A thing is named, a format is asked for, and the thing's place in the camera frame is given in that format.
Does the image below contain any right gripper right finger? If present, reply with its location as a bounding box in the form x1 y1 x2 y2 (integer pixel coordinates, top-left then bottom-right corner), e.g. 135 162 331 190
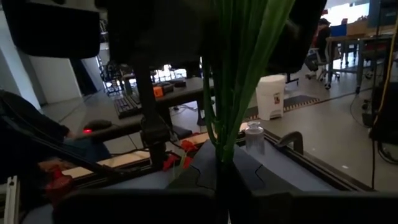
226 145 398 224

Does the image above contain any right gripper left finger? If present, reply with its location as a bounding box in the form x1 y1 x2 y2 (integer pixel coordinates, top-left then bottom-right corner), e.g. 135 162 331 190
52 140 220 224

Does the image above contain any red artificial flower spray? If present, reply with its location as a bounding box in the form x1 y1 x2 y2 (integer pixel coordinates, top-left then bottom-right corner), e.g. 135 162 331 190
161 139 200 181

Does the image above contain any white blossom flower spray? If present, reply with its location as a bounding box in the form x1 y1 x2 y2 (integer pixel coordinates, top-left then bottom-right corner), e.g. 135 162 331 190
201 0 296 166

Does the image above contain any clear glass vase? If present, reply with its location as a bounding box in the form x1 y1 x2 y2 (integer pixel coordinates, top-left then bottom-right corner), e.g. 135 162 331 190
244 121 266 156

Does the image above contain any black computer mouse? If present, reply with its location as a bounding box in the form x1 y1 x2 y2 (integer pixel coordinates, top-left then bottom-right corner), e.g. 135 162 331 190
83 119 113 134

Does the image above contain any black keyboard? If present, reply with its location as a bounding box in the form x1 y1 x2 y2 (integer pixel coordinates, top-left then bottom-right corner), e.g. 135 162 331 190
113 93 142 119

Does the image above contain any black yellow striped floor mat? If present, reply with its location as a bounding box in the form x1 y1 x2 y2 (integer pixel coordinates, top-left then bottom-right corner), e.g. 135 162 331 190
245 95 321 121

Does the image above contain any white trash bin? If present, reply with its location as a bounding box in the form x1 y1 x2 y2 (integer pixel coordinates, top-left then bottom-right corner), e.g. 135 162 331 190
255 74 287 121

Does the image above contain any dark grey desk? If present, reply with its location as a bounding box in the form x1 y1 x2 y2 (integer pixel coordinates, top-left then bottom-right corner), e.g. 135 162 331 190
73 77 215 141

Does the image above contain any black rolling cart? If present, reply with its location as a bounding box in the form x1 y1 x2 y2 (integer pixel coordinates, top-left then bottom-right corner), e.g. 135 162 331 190
98 60 125 96

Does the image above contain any black equipment stand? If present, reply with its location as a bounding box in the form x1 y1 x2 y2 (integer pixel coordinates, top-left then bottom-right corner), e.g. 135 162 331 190
362 79 398 147

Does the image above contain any person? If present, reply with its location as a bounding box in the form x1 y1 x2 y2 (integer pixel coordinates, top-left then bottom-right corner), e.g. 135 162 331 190
310 17 333 60
0 89 111 187

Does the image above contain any black office chair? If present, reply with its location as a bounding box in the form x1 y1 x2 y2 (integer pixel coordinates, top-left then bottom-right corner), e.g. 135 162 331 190
267 0 328 85

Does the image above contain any wooden work table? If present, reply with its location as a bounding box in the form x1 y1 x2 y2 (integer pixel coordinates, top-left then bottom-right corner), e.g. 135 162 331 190
325 33 398 94

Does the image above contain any blue box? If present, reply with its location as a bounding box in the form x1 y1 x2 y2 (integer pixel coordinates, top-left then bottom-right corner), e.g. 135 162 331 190
330 24 348 37

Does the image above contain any cardboard box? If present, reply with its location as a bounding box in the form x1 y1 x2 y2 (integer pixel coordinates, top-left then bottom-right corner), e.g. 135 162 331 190
346 20 369 37

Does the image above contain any large black panel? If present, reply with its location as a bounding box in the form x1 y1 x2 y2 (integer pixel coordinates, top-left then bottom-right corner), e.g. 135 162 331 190
0 0 101 59

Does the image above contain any black table frame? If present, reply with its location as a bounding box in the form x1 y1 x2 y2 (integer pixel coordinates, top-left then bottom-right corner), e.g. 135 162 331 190
62 129 376 192

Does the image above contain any black floor cable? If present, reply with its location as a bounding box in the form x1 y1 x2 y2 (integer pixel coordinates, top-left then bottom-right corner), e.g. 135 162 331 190
275 131 304 156

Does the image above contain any white metal bracket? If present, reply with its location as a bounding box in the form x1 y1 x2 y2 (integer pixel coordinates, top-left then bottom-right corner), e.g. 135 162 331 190
2 175 21 224

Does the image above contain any yellow hanging cable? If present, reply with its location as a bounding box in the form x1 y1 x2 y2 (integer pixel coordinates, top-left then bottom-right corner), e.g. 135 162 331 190
373 18 398 125

